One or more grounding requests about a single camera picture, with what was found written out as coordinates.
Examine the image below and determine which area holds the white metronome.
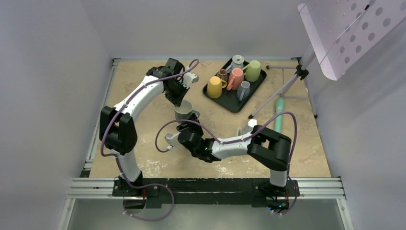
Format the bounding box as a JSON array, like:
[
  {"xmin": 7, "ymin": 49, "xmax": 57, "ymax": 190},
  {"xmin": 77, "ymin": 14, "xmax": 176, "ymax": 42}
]
[{"xmin": 237, "ymin": 119, "xmax": 257, "ymax": 136}]

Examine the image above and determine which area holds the green mug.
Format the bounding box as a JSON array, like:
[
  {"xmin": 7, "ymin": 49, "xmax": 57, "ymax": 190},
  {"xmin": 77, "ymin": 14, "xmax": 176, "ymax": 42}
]
[{"xmin": 242, "ymin": 60, "xmax": 261, "ymax": 82}]

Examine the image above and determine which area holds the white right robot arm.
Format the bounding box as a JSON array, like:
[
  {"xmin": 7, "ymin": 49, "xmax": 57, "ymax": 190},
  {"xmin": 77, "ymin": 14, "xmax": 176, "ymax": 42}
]
[{"xmin": 165, "ymin": 120, "xmax": 292, "ymax": 195}]

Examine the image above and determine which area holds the pink mug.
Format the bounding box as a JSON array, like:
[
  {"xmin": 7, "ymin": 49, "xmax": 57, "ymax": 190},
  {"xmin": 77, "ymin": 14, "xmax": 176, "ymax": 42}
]
[{"xmin": 226, "ymin": 68, "xmax": 244, "ymax": 91}]

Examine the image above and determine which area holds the yellow mug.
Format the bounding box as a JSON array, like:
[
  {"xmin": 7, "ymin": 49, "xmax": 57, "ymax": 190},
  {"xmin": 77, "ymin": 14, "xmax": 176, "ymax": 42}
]
[{"xmin": 207, "ymin": 76, "xmax": 227, "ymax": 98}]

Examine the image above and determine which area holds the aluminium frame rail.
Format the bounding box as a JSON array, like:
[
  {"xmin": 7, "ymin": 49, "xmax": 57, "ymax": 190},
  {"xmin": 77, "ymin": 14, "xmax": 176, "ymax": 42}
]
[{"xmin": 58, "ymin": 178, "xmax": 354, "ymax": 230}]

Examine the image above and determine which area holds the small blue-grey mug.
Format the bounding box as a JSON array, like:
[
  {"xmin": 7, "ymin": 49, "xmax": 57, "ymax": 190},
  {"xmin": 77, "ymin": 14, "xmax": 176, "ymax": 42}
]
[{"xmin": 237, "ymin": 80, "xmax": 250, "ymax": 101}]

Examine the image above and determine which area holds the brown ribbed mug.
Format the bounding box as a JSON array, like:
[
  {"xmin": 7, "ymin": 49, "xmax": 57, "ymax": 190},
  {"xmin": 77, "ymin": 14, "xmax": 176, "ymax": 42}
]
[{"xmin": 217, "ymin": 69, "xmax": 228, "ymax": 82}]

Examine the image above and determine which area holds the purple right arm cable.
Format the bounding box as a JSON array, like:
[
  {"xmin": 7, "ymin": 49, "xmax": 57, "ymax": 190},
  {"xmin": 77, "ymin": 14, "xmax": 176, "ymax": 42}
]
[{"xmin": 155, "ymin": 111, "xmax": 300, "ymax": 217}]

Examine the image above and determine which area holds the perforated music stand desk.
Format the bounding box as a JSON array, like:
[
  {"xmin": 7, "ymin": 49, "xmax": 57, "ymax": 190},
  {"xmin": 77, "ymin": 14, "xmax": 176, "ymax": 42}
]
[{"xmin": 297, "ymin": 0, "xmax": 406, "ymax": 81}]

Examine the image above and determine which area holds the grey-blue ceramic mug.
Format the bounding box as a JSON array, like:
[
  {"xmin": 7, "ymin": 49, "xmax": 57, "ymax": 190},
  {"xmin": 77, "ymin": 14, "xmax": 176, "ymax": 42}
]
[{"xmin": 174, "ymin": 99, "xmax": 200, "ymax": 120}]

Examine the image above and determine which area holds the music stand tripod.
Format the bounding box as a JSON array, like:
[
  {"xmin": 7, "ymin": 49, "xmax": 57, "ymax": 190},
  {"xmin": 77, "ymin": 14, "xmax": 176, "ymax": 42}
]
[{"xmin": 248, "ymin": 52, "xmax": 318, "ymax": 119}]

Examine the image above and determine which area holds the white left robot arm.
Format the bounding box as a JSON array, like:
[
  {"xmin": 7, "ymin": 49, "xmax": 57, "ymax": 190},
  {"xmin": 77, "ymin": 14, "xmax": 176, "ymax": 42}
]
[{"xmin": 99, "ymin": 58, "xmax": 199, "ymax": 196}]

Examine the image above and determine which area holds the teal handled tool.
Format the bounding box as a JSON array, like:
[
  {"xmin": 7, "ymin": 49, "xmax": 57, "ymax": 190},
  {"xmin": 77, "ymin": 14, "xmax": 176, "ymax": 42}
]
[{"xmin": 274, "ymin": 97, "xmax": 285, "ymax": 134}]

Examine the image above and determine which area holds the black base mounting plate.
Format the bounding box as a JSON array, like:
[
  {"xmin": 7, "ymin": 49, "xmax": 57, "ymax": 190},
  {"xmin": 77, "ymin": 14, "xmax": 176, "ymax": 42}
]
[{"xmin": 112, "ymin": 178, "xmax": 300, "ymax": 210}]

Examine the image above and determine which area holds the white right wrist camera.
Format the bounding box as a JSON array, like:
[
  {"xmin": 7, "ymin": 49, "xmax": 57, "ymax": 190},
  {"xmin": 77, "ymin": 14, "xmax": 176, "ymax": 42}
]
[{"xmin": 165, "ymin": 132, "xmax": 180, "ymax": 151}]

